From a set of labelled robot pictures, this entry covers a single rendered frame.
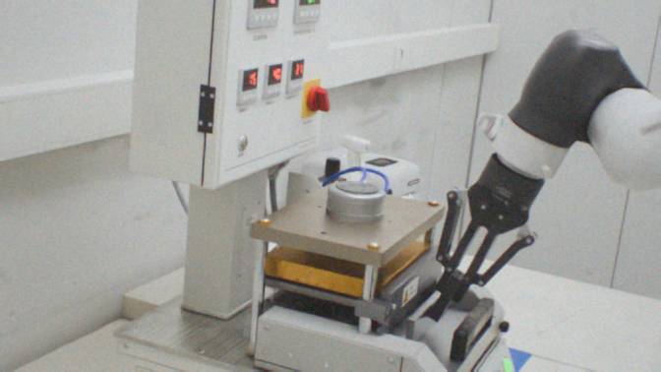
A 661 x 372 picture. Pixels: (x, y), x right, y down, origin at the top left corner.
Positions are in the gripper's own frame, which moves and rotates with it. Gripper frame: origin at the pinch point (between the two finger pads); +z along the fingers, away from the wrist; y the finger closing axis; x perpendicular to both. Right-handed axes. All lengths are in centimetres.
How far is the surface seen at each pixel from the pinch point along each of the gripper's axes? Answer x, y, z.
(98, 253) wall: 18, -60, 37
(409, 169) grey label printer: 96, -32, 19
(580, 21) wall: 240, -30, -13
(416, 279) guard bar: -1.7, -4.5, -0.5
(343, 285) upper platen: -10.1, -11.1, 2.0
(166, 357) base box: -16.9, -26.7, 21.7
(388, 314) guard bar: -12.1, -4.0, 1.1
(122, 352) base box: -16.8, -32.8, 25.2
